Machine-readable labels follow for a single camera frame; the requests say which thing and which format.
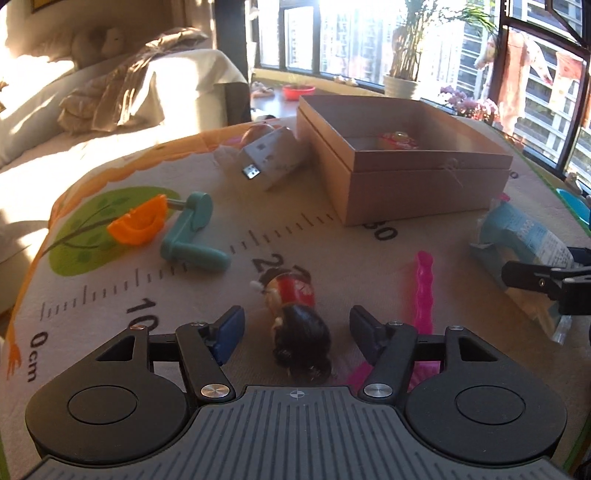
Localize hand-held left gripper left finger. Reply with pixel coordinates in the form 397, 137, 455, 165
95, 305, 245, 403

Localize pink plastic toy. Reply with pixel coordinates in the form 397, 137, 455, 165
379, 130, 421, 151

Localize brown cardboard box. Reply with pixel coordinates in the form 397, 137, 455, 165
295, 95, 514, 227

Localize printed ruler play mat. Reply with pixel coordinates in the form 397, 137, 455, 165
0, 113, 591, 480

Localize pink flower plant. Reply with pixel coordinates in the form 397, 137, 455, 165
438, 85, 499, 123

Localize potted palm plant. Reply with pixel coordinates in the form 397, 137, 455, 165
383, 0, 497, 100

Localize small planter bowl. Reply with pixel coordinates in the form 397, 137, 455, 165
283, 84, 316, 103

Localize pink plastic strainer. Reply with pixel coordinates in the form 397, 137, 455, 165
346, 250, 444, 393

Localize wind-up doll figurine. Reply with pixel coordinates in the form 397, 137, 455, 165
249, 265, 333, 384

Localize black framed window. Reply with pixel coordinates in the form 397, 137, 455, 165
217, 0, 591, 181

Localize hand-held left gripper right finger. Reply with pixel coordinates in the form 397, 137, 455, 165
349, 305, 502, 402

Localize white usb charger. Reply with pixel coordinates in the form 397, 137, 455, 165
240, 127, 310, 191

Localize blue tissue packet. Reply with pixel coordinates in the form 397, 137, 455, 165
470, 194, 578, 344

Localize pink round object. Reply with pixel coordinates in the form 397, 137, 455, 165
242, 124, 278, 145

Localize hanging peach garment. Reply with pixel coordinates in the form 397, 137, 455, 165
475, 28, 555, 134

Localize white plush toy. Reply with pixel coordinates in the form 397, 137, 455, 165
71, 28, 127, 65

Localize teal hand crank orange blade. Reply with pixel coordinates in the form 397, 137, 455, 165
107, 191, 232, 271

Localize white covered sofa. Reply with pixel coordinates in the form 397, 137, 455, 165
0, 46, 250, 319

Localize brown crumpled blanket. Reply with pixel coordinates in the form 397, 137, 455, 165
58, 27, 211, 134

